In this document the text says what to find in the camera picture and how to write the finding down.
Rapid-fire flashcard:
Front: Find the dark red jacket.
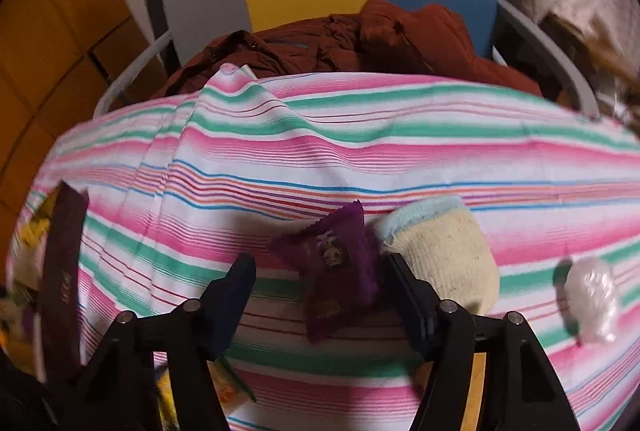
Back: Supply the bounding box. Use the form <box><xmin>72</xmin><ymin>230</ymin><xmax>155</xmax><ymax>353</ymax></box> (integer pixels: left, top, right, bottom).
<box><xmin>154</xmin><ymin>0</ymin><xmax>541</xmax><ymax>99</ymax></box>

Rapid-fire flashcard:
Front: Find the green cracker packet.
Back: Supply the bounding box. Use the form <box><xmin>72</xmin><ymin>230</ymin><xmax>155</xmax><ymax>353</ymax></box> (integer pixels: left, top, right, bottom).
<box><xmin>155</xmin><ymin>356</ymin><xmax>257</xmax><ymax>430</ymax></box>

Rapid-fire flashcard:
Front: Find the purple snack packet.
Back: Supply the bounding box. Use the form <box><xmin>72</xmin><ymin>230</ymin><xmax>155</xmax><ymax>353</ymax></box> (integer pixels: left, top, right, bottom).
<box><xmin>269</xmin><ymin>200</ymin><xmax>378</xmax><ymax>342</ymax></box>

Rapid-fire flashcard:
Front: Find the yellow sponge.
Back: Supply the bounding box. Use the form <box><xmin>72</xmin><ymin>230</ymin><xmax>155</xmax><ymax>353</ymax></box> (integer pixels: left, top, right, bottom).
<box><xmin>414</xmin><ymin>349</ymin><xmax>487</xmax><ymax>431</ymax></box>

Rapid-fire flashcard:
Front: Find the striped pink green tablecloth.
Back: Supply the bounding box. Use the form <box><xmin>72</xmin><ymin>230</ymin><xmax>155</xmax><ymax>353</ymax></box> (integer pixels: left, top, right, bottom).
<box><xmin>18</xmin><ymin>65</ymin><xmax>639</xmax><ymax>430</ymax></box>

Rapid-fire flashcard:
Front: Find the clear plastic bag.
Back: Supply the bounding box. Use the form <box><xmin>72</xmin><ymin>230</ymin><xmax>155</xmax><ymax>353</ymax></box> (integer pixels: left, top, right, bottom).
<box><xmin>564</xmin><ymin>257</ymin><xmax>620</xmax><ymax>343</ymax></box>

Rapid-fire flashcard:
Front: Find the gold metal tray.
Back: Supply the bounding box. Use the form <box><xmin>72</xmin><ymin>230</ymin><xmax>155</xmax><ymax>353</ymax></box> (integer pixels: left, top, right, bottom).
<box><xmin>10</xmin><ymin>182</ymin><xmax>89</xmax><ymax>382</ymax></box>

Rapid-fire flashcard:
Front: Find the cream blue knitted sock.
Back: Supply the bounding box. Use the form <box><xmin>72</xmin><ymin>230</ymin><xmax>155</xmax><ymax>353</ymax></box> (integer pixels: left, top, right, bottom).
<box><xmin>373</xmin><ymin>195</ymin><xmax>500</xmax><ymax>315</ymax></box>

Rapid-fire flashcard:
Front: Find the wooden wardrobe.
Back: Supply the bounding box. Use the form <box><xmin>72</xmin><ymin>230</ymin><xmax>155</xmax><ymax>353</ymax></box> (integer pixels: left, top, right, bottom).
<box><xmin>0</xmin><ymin>0</ymin><xmax>170</xmax><ymax>253</ymax></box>

